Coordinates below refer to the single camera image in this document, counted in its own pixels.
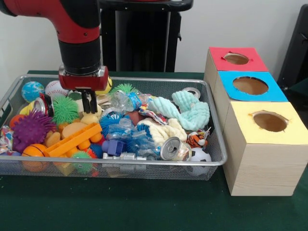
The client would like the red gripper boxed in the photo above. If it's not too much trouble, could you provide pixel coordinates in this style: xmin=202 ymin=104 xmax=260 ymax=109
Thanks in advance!
xmin=58 ymin=65 xmax=109 ymax=114

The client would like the yellow plush duck toy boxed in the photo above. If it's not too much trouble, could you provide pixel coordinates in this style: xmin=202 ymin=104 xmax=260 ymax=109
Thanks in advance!
xmin=80 ymin=95 xmax=103 ymax=125

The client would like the shallow metal mesh bin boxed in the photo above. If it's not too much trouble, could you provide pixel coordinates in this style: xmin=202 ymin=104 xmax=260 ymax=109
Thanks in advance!
xmin=0 ymin=74 xmax=228 ymax=181

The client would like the wooden box with three holes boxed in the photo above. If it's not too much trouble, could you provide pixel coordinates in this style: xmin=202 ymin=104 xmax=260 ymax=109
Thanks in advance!
xmin=203 ymin=46 xmax=308 ymax=197

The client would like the green tentacle puffer ball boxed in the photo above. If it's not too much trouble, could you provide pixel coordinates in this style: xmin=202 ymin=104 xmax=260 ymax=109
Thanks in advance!
xmin=51 ymin=95 xmax=80 ymax=126

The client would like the yellow smiley ball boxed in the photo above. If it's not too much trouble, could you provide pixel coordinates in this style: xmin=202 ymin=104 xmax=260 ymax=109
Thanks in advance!
xmin=95 ymin=76 xmax=113 ymax=96

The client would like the white baseball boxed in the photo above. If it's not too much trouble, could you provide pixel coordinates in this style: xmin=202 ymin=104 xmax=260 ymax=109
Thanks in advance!
xmin=45 ymin=80 xmax=69 ymax=98

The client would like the orange plastic building block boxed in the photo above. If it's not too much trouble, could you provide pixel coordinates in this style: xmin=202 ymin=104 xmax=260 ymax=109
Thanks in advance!
xmin=43 ymin=122 xmax=103 ymax=157

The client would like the blue globe ball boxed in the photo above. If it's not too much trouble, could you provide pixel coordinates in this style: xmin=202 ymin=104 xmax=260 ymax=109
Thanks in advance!
xmin=21 ymin=81 xmax=45 ymax=103

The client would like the purple spiky ball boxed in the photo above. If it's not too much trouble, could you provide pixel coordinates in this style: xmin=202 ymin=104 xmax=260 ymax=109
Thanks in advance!
xmin=12 ymin=109 xmax=58 ymax=154

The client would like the orange basketball toy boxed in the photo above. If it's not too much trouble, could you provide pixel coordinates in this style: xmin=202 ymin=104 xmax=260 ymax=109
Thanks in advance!
xmin=21 ymin=143 xmax=48 ymax=173

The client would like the cream white cloth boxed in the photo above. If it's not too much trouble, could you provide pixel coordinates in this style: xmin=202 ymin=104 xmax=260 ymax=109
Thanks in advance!
xmin=141 ymin=117 xmax=188 ymax=147

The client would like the mint green cloth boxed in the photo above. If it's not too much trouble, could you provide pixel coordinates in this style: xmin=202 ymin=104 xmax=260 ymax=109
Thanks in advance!
xmin=147 ymin=91 xmax=210 ymax=132

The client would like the dark green table cloth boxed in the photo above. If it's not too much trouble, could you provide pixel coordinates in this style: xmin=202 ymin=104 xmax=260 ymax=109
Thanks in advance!
xmin=286 ymin=78 xmax=308 ymax=116
xmin=0 ymin=70 xmax=308 ymax=231

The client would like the black and white soccer ball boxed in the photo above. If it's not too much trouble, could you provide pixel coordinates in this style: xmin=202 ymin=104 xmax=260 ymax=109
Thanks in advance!
xmin=189 ymin=147 xmax=212 ymax=176

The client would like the black flat panel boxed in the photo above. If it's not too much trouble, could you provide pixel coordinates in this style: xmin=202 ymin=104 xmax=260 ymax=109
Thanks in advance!
xmin=276 ymin=4 xmax=308 ymax=85

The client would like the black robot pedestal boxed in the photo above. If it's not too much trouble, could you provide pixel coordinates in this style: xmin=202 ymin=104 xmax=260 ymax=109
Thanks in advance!
xmin=98 ymin=0 xmax=194 ymax=73

